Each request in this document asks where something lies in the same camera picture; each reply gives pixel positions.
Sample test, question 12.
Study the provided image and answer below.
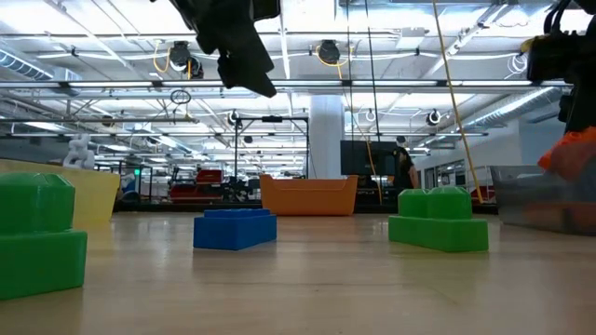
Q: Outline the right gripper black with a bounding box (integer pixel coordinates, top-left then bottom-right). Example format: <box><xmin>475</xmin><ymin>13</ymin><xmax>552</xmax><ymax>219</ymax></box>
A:
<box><xmin>564</xmin><ymin>34</ymin><xmax>596</xmax><ymax>136</ymax></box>

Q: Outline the long yellow hanging cable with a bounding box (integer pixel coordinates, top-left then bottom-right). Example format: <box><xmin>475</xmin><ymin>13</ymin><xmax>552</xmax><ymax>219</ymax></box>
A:
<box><xmin>431</xmin><ymin>0</ymin><xmax>486</xmax><ymax>206</ymax></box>

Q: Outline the white sculpture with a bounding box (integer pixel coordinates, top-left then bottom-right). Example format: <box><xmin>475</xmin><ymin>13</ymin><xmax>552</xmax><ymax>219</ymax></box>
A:
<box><xmin>61</xmin><ymin>134</ymin><xmax>97</xmax><ymax>171</ymax></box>

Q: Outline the black metal frame stand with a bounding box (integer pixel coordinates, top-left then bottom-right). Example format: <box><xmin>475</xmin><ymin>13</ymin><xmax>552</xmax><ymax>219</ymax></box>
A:
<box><xmin>233</xmin><ymin>115</ymin><xmax>311</xmax><ymax>181</ymax></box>

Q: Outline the orange plastic bin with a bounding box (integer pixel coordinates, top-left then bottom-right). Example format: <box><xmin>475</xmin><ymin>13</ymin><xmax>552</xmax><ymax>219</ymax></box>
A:
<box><xmin>259</xmin><ymin>174</ymin><xmax>359</xmax><ymax>217</ymax></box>

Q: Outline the white column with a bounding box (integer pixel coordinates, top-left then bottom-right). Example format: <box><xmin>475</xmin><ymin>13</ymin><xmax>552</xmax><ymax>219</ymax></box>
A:
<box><xmin>309</xmin><ymin>95</ymin><xmax>345</xmax><ymax>181</ymax></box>

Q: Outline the grey translucent plastic bin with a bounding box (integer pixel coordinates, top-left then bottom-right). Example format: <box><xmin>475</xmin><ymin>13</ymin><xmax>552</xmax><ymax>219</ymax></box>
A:
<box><xmin>489</xmin><ymin>165</ymin><xmax>596</xmax><ymax>236</ymax></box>

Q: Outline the small black ceiling reel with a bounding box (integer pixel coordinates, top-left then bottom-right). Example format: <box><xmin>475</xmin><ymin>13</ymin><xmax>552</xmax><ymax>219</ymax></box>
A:
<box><xmin>187</xmin><ymin>57</ymin><xmax>205</xmax><ymax>81</ymax></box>

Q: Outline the orange toy block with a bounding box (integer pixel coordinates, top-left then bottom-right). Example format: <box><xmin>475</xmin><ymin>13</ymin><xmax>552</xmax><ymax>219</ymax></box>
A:
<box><xmin>536</xmin><ymin>125</ymin><xmax>596</xmax><ymax>183</ymax></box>

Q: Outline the tall green toy block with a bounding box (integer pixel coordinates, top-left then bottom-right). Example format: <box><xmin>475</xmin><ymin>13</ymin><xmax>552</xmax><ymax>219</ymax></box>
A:
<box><xmin>0</xmin><ymin>171</ymin><xmax>88</xmax><ymax>302</ymax></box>

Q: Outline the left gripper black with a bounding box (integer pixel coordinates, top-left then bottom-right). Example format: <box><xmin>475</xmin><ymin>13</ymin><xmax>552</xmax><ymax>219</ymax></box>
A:
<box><xmin>169</xmin><ymin>0</ymin><xmax>278</xmax><ymax>100</ymax></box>

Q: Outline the yellow plastic bin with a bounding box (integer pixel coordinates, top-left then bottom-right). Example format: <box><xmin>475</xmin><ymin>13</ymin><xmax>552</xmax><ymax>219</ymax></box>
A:
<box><xmin>0</xmin><ymin>159</ymin><xmax>122</xmax><ymax>225</ymax></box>

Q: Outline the person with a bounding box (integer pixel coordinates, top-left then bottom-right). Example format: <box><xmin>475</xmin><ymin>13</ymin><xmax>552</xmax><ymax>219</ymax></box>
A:
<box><xmin>395</xmin><ymin>147</ymin><xmax>420</xmax><ymax>190</ymax></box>

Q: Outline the black monitor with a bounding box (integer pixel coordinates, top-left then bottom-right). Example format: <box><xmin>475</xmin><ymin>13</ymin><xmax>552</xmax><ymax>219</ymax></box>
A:
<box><xmin>340</xmin><ymin>140</ymin><xmax>400</xmax><ymax>177</ymax></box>

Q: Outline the wide blue toy block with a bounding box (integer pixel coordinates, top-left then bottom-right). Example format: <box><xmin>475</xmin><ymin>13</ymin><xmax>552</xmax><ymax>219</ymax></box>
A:
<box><xmin>193</xmin><ymin>208</ymin><xmax>278</xmax><ymax>251</ymax></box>

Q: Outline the wide green toy block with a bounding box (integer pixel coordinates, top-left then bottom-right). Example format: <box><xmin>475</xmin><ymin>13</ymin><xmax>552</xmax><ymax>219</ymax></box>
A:
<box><xmin>387</xmin><ymin>186</ymin><xmax>490</xmax><ymax>254</ymax></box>

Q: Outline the black ceiling cable reel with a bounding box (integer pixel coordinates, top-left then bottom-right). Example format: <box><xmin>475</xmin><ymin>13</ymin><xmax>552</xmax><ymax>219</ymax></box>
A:
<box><xmin>168</xmin><ymin>40</ymin><xmax>193</xmax><ymax>72</ymax></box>
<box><xmin>318</xmin><ymin>39</ymin><xmax>342</xmax><ymax>66</ymax></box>

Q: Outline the black coiled cable loop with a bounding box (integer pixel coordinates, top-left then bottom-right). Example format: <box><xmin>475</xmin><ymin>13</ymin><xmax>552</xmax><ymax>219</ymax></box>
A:
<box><xmin>169</xmin><ymin>88</ymin><xmax>193</xmax><ymax>106</ymax></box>

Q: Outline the black hanging cable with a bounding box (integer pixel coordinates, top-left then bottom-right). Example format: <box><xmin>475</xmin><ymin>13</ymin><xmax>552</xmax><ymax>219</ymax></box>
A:
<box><xmin>363</xmin><ymin>0</ymin><xmax>381</xmax><ymax>142</ymax></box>

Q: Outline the red cart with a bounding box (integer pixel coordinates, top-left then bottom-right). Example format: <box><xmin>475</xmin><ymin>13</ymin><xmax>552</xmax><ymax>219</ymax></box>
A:
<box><xmin>169</xmin><ymin>168</ymin><xmax>225</xmax><ymax>205</ymax></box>

